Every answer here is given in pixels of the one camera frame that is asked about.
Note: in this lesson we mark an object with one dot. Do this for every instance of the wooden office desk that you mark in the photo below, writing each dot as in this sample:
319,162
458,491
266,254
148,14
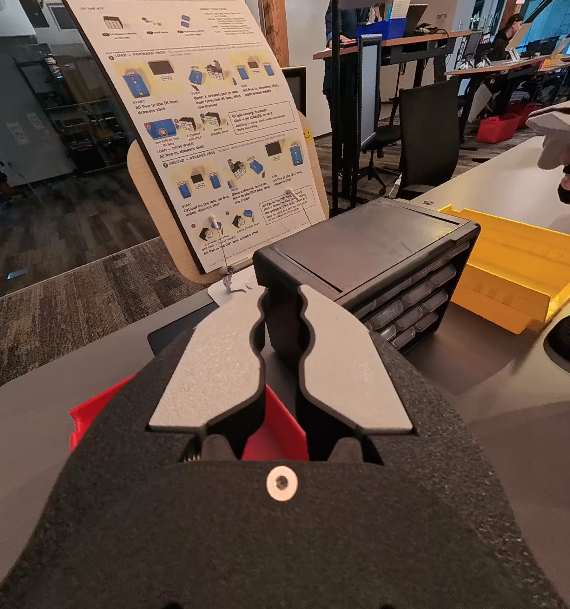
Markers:
409,41
513,65

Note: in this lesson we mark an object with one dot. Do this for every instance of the red plastic bin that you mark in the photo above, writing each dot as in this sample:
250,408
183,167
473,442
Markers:
95,409

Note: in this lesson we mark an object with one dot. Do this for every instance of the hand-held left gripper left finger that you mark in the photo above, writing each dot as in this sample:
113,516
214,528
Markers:
209,381

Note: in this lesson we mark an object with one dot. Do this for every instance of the dark panel on stand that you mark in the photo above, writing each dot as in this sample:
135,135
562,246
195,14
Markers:
369,95

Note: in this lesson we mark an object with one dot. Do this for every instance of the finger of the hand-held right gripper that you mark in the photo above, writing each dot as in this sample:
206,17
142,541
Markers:
561,119

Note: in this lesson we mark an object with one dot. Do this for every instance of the black drawer cabinet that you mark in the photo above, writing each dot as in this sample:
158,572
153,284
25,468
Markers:
371,238

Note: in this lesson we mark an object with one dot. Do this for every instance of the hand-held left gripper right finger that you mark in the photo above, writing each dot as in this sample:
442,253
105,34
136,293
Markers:
352,381

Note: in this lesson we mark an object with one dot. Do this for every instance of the black office chair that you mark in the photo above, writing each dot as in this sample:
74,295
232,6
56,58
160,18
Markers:
428,133

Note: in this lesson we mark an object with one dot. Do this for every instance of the yellow plastic bin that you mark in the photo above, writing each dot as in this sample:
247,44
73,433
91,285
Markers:
523,257

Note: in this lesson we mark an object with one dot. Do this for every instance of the blue box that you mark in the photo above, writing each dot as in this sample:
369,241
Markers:
378,29

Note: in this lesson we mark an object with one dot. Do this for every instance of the red storage crate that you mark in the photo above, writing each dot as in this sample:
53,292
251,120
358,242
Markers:
499,128

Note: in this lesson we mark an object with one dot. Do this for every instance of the printed instruction sheet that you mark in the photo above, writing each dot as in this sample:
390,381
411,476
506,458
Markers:
199,114

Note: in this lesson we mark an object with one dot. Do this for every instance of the dark storage shelf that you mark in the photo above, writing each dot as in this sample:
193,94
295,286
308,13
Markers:
76,124

